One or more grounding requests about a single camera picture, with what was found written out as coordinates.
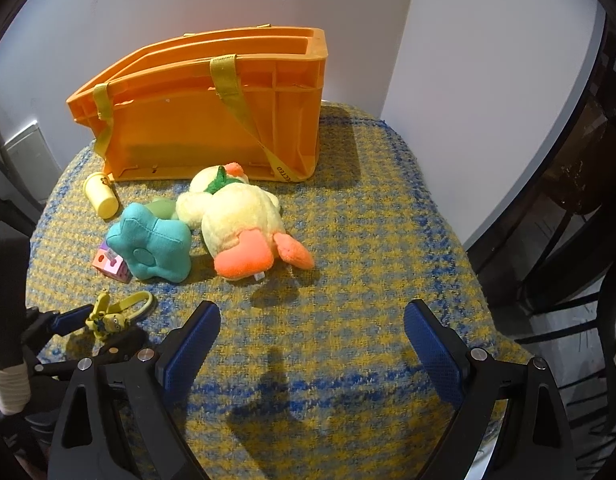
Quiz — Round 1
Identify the orange plastic crate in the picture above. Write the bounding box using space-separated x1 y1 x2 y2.
65 25 330 185

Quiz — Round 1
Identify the yellow duck plush toy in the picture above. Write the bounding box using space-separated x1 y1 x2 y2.
175 161 315 282

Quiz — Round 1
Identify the dark wooden chair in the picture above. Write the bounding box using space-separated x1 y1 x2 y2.
515 180 616 436

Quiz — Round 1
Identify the teal star plush toy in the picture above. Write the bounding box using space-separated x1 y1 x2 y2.
106 202 193 285

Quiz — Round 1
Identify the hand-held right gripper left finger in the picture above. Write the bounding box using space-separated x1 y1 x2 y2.
48 301 222 480

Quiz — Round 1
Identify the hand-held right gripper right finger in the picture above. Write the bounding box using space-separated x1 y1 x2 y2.
404 299 571 480

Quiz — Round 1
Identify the pink patterned toy box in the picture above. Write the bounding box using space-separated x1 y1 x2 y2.
91 241 133 283

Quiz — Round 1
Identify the yellow toy container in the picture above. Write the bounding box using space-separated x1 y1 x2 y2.
83 171 120 220

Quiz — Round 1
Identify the yellow blue woven blanket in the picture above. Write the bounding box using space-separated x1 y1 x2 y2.
25 102 531 480

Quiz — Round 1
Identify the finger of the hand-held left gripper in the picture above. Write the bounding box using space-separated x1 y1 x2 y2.
20 305 96 356
27 329 149 382

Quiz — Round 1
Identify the green rubber frog toy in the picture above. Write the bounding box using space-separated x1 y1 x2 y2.
147 197 182 222

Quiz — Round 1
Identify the yellow figure keychain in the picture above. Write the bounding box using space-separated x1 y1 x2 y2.
85 291 155 335

